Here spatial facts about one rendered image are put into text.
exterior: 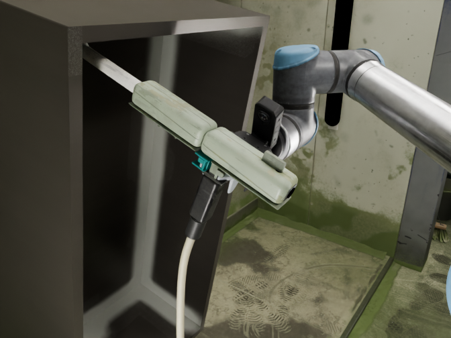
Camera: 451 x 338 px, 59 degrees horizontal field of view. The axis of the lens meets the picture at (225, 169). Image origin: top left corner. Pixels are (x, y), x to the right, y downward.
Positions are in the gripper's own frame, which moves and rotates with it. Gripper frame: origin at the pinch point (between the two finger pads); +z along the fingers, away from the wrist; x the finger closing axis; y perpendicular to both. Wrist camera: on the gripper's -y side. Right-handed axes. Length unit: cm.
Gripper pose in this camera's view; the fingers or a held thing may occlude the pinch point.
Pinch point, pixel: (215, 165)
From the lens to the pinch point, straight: 62.9
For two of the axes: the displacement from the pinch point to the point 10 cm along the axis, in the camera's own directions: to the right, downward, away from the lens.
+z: -5.4, 3.2, -7.8
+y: -3.3, 7.7, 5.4
